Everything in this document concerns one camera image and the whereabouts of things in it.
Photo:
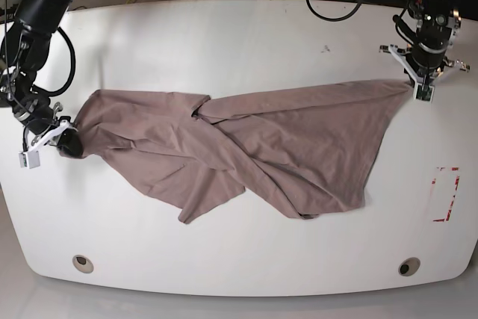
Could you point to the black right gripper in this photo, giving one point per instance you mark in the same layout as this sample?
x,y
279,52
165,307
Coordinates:
x,y
30,105

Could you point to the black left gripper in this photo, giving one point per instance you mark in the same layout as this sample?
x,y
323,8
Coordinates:
x,y
438,23

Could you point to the mauve T-shirt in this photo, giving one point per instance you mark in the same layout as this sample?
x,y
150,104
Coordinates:
x,y
306,151

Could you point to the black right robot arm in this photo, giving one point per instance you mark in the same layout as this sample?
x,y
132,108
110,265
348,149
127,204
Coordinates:
x,y
24,51

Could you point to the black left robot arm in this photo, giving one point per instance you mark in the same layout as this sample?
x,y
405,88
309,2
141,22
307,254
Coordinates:
x,y
437,25

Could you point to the left table grommet hole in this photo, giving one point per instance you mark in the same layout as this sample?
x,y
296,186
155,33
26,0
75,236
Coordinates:
x,y
83,264

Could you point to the table grommet hole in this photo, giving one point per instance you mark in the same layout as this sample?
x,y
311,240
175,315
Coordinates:
x,y
83,264
409,267

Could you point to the red tape rectangle marking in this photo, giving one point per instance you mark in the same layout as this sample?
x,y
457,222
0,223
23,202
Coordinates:
x,y
443,193

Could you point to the right table grommet hole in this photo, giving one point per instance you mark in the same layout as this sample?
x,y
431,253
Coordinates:
x,y
409,267

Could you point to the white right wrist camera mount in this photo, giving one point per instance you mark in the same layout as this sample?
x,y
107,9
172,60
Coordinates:
x,y
29,157

